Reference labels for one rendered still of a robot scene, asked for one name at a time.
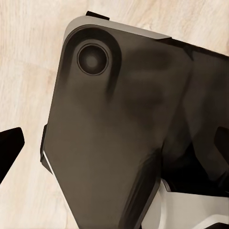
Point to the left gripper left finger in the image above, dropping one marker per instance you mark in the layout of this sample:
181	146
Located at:
11	143

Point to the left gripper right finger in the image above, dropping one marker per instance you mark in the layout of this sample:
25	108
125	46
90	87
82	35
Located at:
221	142

